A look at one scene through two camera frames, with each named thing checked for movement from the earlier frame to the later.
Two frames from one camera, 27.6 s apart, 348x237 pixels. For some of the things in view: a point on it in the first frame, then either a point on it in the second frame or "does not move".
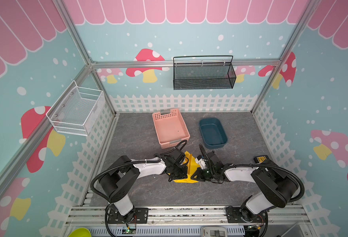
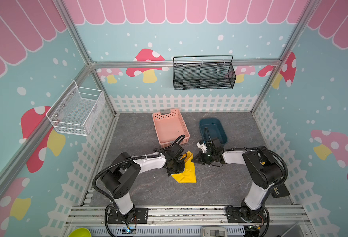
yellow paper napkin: (192, 166) does not move
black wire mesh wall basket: (203, 72) does not move
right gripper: (205, 172) -> (202, 157)
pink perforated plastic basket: (171, 130) does not move
